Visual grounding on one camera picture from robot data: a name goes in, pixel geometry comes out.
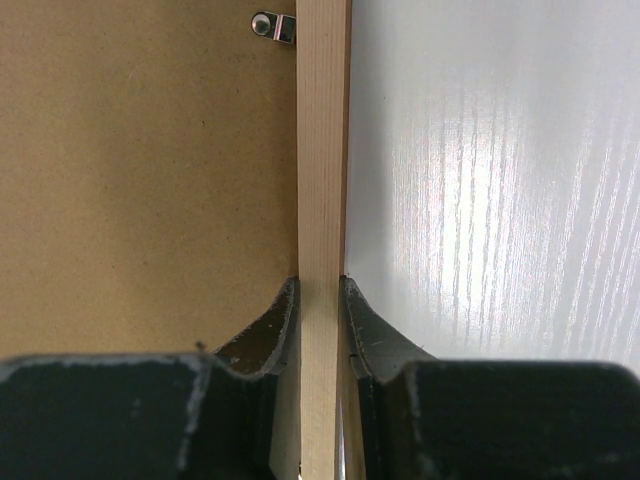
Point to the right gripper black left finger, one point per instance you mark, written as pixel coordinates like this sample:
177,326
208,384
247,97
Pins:
229,413

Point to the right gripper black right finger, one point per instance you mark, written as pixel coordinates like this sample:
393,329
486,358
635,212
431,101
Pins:
409,415

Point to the brown frame backing board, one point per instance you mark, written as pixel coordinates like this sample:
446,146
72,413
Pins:
148,174

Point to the wooden picture frame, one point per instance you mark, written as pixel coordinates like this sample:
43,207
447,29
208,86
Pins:
322,54

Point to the silver frame retaining clip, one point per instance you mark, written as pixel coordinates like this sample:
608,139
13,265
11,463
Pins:
276,27

